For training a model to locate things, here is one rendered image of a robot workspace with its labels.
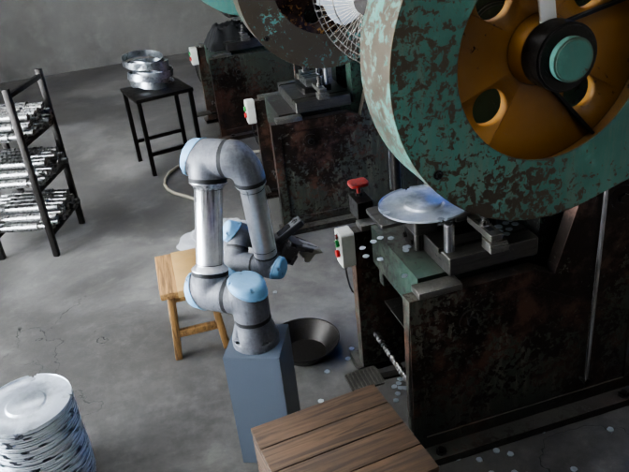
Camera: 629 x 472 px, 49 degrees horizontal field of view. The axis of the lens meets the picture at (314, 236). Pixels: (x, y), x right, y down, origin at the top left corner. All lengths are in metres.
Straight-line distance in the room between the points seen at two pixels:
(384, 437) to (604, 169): 0.92
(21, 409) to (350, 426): 1.06
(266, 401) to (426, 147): 1.05
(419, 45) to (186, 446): 1.66
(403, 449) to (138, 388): 1.30
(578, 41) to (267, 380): 1.31
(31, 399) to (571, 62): 1.88
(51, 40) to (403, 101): 7.24
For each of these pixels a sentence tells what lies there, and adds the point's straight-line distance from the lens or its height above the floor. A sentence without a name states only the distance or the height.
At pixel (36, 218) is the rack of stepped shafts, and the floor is 0.22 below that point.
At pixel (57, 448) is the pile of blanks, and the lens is 2.42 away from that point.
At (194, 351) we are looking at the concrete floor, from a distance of 3.02.
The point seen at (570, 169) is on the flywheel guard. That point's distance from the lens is 1.83.
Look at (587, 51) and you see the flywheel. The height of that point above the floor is 1.35.
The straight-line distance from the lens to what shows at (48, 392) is 2.47.
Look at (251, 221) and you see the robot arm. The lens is 2.12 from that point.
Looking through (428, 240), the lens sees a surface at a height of 0.70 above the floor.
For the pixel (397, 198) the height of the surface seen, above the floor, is 0.78.
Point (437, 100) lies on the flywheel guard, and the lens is 1.57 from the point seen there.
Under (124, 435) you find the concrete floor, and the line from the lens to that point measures 2.72.
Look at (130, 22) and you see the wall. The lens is 8.52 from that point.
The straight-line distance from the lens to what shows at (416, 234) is 2.19.
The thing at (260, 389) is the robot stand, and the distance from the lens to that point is 2.23.
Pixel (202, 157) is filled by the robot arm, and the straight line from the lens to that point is 2.06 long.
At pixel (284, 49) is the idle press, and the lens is 3.30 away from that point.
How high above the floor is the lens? 1.75
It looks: 28 degrees down
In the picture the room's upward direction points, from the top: 6 degrees counter-clockwise
